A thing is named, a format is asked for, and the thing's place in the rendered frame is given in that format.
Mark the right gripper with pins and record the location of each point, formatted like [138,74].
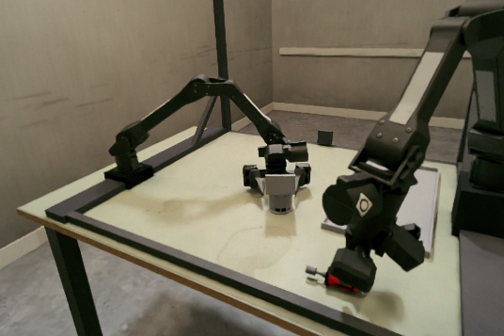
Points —
[252,175]

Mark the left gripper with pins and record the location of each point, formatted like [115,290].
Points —
[349,265]

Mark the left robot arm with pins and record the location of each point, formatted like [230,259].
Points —
[399,140]

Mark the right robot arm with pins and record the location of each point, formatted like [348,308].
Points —
[278,148]

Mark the grey cylinder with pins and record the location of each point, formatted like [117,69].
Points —
[280,204]

